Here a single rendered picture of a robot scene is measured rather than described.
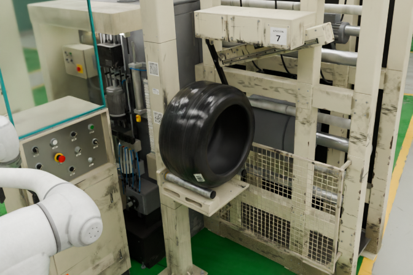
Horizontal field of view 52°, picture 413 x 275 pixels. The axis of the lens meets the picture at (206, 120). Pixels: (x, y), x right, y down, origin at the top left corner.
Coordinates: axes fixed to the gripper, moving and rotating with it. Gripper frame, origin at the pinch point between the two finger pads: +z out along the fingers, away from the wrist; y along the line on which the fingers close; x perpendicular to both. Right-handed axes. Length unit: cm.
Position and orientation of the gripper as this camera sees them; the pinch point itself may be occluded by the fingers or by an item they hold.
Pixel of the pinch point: (19, 201)
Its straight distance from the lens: 183.3
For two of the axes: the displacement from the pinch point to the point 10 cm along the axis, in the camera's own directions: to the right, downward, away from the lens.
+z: -0.9, 7.7, 6.4
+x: 0.7, -6.3, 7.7
